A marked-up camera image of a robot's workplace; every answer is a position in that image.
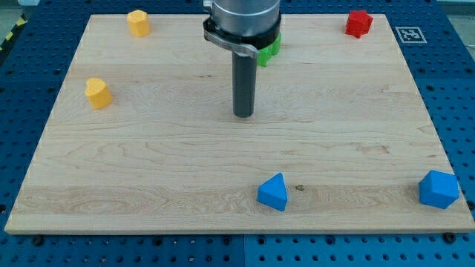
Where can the black screw front right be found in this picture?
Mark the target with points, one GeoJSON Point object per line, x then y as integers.
{"type": "Point", "coordinates": [449, 237]}

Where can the blue triangle block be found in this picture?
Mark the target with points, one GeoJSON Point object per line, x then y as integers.
{"type": "Point", "coordinates": [273, 193]}

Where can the white fiducial marker tag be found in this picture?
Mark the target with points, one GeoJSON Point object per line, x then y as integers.
{"type": "Point", "coordinates": [410, 35]}

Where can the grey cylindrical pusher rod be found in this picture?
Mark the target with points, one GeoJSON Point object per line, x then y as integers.
{"type": "Point", "coordinates": [244, 69]}

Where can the green star block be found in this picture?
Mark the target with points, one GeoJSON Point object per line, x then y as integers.
{"type": "Point", "coordinates": [268, 52]}

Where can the yellow hexagon block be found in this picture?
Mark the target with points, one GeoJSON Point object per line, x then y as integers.
{"type": "Point", "coordinates": [138, 23]}

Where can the yellow heart block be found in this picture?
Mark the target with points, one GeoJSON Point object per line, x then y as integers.
{"type": "Point", "coordinates": [97, 93]}

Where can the red star block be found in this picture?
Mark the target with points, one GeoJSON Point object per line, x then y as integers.
{"type": "Point", "coordinates": [358, 23]}

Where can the blue cube block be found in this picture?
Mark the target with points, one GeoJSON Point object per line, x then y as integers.
{"type": "Point", "coordinates": [438, 189]}

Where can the wooden board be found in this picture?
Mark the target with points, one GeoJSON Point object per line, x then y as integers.
{"type": "Point", "coordinates": [341, 118]}

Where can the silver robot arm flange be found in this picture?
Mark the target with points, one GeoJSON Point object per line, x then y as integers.
{"type": "Point", "coordinates": [242, 26]}

